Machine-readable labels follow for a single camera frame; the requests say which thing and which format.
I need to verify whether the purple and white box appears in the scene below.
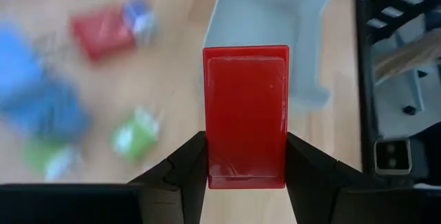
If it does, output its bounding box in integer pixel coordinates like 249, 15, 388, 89
122, 0, 156, 44

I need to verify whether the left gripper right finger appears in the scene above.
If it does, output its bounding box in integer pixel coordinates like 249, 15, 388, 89
285, 132, 367, 224

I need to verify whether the green and white box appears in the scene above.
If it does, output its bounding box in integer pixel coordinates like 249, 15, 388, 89
23, 140, 83, 183
110, 108, 162, 163

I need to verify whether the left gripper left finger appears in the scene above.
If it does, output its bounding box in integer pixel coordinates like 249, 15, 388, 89
127, 130, 209, 224

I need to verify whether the red box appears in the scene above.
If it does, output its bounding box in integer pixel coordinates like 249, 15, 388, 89
70, 5, 137, 61

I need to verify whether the grey plastic bin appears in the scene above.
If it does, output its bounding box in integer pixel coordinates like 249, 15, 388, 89
203, 0, 335, 110

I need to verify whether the red plastic case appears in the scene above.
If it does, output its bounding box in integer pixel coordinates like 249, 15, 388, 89
202, 44, 290, 190

